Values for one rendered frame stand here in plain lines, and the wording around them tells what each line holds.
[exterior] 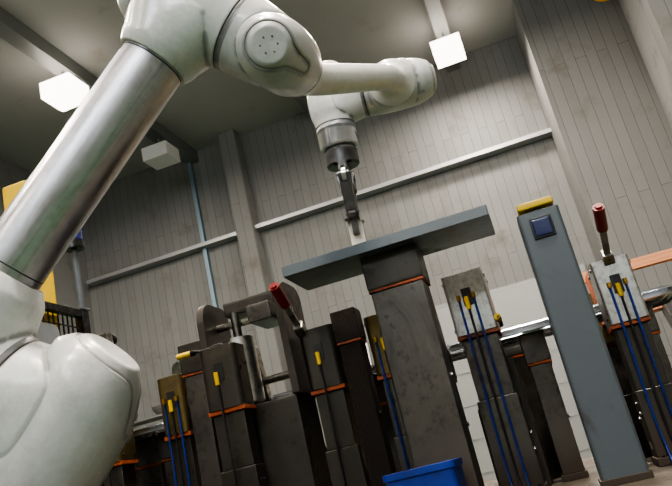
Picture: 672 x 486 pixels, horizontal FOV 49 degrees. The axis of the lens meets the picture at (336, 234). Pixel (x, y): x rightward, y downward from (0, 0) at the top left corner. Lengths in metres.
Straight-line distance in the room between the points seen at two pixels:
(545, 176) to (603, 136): 1.44
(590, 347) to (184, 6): 0.80
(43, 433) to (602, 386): 0.80
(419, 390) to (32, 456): 0.59
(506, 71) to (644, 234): 3.62
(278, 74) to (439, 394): 0.57
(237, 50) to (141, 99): 0.16
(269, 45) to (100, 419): 0.56
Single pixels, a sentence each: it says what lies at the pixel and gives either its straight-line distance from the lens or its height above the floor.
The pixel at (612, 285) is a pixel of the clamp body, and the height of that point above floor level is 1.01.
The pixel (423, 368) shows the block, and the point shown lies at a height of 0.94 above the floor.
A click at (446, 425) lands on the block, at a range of 1.24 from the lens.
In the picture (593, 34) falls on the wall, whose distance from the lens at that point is 10.80.
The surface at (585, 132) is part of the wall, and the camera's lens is 10.22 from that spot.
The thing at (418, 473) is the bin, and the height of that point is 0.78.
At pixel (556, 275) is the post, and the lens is 1.25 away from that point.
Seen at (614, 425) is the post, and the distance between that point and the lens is 1.23.
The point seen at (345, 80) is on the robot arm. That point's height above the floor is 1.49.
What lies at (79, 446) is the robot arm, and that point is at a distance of 1.04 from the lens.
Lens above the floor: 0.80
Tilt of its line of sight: 18 degrees up
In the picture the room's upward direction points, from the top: 14 degrees counter-clockwise
